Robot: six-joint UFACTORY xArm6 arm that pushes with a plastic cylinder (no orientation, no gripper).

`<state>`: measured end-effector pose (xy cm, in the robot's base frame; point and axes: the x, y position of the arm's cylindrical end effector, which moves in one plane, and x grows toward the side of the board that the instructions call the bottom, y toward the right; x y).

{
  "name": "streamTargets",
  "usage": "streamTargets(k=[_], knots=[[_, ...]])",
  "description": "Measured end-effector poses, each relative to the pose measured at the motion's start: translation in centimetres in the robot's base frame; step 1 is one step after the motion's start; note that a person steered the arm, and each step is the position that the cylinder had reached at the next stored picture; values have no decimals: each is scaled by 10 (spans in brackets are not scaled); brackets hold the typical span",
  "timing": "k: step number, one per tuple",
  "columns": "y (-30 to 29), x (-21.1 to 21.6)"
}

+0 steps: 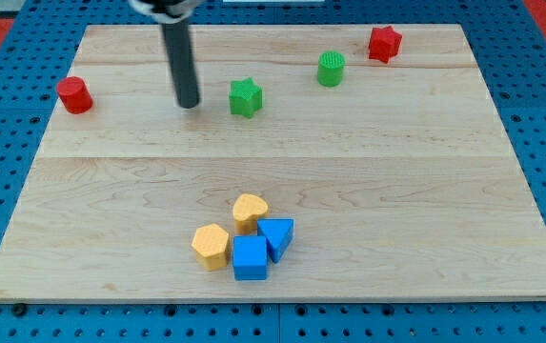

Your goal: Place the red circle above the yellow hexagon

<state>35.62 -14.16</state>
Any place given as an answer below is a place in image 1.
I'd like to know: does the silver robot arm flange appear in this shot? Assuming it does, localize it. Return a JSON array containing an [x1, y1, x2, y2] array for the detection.
[[128, 0, 203, 24]]

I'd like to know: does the yellow hexagon block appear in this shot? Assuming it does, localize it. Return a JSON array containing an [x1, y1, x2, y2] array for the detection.
[[191, 224, 230, 272]]

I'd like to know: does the yellow heart block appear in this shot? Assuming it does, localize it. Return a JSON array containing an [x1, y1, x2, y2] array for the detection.
[[233, 193, 269, 235]]

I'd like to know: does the light wooden board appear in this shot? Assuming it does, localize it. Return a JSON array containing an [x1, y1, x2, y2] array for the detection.
[[0, 25, 546, 304]]

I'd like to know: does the blue triangle block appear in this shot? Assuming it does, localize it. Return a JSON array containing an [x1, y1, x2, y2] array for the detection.
[[256, 218, 294, 263]]

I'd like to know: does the green star block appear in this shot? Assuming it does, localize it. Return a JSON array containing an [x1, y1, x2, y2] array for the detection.
[[229, 77, 263, 118]]

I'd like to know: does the blue cube block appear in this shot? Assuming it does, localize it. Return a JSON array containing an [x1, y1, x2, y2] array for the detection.
[[233, 235, 268, 281]]

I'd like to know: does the green cylinder block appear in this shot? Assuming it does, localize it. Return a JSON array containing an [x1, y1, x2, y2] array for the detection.
[[316, 50, 345, 87]]

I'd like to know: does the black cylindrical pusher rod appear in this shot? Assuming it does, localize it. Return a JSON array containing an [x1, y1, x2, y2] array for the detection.
[[161, 19, 200, 109]]

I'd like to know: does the red star block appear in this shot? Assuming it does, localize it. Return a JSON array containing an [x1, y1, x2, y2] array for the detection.
[[368, 26, 402, 64]]

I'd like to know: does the red cylinder block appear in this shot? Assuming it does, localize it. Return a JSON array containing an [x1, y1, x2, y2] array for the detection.
[[56, 76, 93, 114]]

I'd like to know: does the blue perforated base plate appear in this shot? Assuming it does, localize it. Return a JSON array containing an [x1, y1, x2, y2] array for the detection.
[[0, 1, 546, 342]]

